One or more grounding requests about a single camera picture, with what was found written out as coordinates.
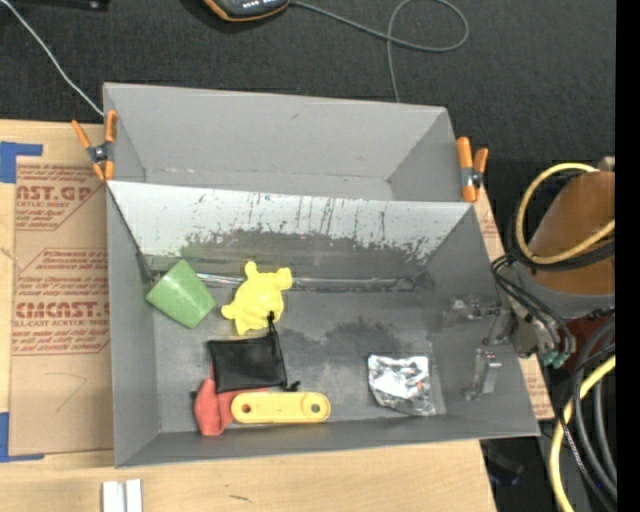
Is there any yellow flat piece with holes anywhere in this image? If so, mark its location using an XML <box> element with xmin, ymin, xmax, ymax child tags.
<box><xmin>230</xmin><ymin>390</ymin><xmax>332</xmax><ymax>426</ymax></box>

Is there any grey metal bin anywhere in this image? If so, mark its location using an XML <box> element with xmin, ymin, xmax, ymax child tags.
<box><xmin>101</xmin><ymin>82</ymin><xmax>543</xmax><ymax>469</ymax></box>

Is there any red-orange cloth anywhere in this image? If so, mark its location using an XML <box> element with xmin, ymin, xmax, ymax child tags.
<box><xmin>190</xmin><ymin>376</ymin><xmax>271</xmax><ymax>438</ymax></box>

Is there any black drawstring pouch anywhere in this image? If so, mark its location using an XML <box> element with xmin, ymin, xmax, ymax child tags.
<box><xmin>206</xmin><ymin>311</ymin><xmax>301</xmax><ymax>394</ymax></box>

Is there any brown cardboard board red print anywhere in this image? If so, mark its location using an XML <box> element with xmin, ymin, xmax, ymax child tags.
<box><xmin>0</xmin><ymin>118</ymin><xmax>557</xmax><ymax>464</ymax></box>

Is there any yellow toy animal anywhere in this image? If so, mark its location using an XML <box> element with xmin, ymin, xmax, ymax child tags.
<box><xmin>220</xmin><ymin>260</ymin><xmax>294</xmax><ymax>337</ymax></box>

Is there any green plastic cup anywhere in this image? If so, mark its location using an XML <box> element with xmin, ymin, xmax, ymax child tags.
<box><xmin>145</xmin><ymin>258</ymin><xmax>218</xmax><ymax>330</ymax></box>

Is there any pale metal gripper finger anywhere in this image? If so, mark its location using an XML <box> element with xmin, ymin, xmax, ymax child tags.
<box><xmin>441</xmin><ymin>296</ymin><xmax>502</xmax><ymax>330</ymax></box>
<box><xmin>460</xmin><ymin>347</ymin><xmax>503</xmax><ymax>402</ymax></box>

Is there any silver foil packet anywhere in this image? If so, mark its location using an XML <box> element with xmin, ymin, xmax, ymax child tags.
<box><xmin>367</xmin><ymin>353</ymin><xmax>437</xmax><ymax>418</ymax></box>

